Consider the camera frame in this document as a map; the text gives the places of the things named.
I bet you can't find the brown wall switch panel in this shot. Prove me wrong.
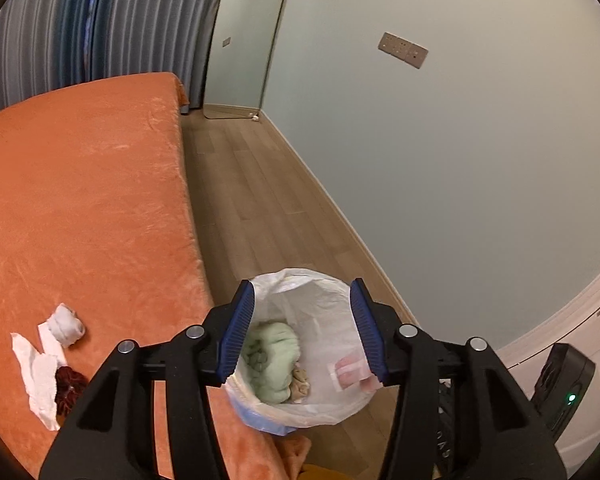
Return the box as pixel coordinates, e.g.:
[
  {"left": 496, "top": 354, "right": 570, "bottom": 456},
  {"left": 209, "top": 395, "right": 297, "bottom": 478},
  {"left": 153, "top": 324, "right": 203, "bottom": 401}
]
[{"left": 378, "top": 31, "right": 429, "bottom": 70}]

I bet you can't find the dark red scrunchie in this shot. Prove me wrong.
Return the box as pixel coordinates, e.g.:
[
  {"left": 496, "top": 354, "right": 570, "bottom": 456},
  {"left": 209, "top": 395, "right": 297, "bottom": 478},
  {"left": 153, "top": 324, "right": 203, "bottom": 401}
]
[{"left": 54, "top": 366, "right": 90, "bottom": 418}]

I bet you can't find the pink and white plastic packet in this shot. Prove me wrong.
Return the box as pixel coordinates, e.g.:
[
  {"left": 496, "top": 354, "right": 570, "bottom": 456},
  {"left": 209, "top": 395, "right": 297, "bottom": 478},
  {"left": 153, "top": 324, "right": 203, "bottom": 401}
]
[{"left": 327, "top": 355, "right": 381, "bottom": 393}]

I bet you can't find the trash bin with white liner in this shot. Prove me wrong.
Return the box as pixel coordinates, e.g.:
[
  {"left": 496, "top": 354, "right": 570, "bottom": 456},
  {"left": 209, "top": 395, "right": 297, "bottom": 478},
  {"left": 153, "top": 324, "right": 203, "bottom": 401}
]
[{"left": 225, "top": 268, "right": 386, "bottom": 428}]

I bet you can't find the white crumpled paper towel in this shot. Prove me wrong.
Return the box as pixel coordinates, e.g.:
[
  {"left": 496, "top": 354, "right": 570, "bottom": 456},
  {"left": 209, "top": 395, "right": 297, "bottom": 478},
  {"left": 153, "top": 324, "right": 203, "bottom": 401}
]
[{"left": 10, "top": 322, "right": 68, "bottom": 432}]

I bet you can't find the green fluffy yarn bundle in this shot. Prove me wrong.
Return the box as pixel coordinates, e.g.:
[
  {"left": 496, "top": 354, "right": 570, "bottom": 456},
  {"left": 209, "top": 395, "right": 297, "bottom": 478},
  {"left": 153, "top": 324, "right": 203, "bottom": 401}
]
[{"left": 241, "top": 321, "right": 303, "bottom": 405}]

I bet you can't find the white panelled door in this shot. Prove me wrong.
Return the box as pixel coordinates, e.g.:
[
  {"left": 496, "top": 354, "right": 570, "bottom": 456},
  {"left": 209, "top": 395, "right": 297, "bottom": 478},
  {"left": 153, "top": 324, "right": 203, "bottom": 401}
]
[{"left": 495, "top": 260, "right": 600, "bottom": 471}]

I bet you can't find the rolled white sock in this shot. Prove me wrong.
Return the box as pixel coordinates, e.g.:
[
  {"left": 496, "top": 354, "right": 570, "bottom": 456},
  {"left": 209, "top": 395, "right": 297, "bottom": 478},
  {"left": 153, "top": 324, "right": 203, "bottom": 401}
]
[{"left": 46, "top": 302, "right": 86, "bottom": 348}]

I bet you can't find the gold framed standing mirror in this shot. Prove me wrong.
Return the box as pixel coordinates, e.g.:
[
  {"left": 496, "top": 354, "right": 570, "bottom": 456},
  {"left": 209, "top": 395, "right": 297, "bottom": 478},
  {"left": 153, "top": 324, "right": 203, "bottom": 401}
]
[{"left": 201, "top": 0, "right": 292, "bottom": 120}]

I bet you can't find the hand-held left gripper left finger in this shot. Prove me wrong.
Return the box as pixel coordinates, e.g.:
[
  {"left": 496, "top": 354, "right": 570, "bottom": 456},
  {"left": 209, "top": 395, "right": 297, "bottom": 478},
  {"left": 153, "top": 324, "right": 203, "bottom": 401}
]
[{"left": 39, "top": 280, "right": 257, "bottom": 480}]

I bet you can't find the brown scrunchie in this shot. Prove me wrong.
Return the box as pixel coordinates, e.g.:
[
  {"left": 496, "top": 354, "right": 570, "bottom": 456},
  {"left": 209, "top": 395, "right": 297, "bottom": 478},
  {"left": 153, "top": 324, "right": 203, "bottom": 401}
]
[{"left": 289, "top": 366, "right": 313, "bottom": 403}]

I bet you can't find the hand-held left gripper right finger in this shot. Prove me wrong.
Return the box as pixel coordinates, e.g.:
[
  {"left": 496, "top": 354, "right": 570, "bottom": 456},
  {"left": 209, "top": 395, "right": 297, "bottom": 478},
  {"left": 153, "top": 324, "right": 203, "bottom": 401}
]
[{"left": 349, "top": 277, "right": 567, "bottom": 480}]

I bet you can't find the orange plush bed blanket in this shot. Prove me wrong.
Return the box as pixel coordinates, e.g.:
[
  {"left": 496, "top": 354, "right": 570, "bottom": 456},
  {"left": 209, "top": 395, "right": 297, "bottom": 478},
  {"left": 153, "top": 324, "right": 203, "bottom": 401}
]
[{"left": 0, "top": 71, "right": 312, "bottom": 480}]

